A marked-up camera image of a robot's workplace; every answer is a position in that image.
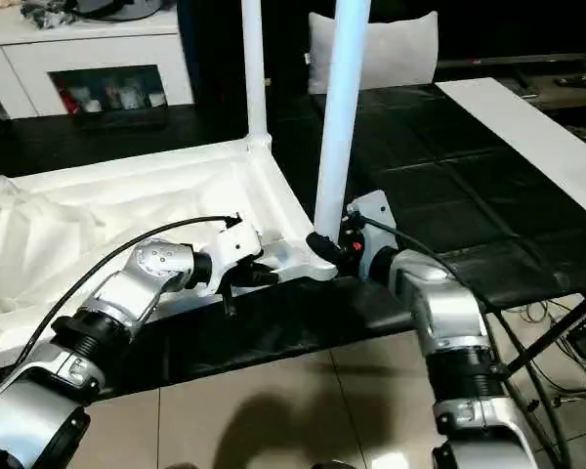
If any white plastic table top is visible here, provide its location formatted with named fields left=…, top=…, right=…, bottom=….
left=0, top=136, right=341, bottom=372

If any black table mat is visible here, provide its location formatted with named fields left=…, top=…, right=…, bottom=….
left=0, top=82, right=586, bottom=392

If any white pillow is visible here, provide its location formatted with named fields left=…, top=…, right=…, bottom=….
left=306, top=10, right=440, bottom=95

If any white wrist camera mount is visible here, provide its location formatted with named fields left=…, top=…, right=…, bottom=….
left=346, top=190, right=398, bottom=279
left=197, top=222, right=265, bottom=297

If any grey bag with black strap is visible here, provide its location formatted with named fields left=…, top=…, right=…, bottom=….
left=67, top=0, right=177, bottom=21

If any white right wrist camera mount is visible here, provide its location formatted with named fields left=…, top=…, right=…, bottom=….
left=346, top=190, right=398, bottom=279

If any grey floor cable bundle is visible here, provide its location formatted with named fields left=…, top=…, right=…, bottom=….
left=492, top=297, right=586, bottom=406

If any black metal table leg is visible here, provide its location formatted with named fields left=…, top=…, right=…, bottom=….
left=502, top=297, right=586, bottom=373

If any dark low tv bench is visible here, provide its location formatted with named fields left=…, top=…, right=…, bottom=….
left=437, top=53, right=586, bottom=111

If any white glass-door cabinet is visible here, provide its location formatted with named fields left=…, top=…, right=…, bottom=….
left=0, top=9, right=196, bottom=121

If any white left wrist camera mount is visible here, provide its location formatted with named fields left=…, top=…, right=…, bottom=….
left=197, top=222, right=265, bottom=297

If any white flat board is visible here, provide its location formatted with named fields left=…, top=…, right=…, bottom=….
left=435, top=77, right=586, bottom=216

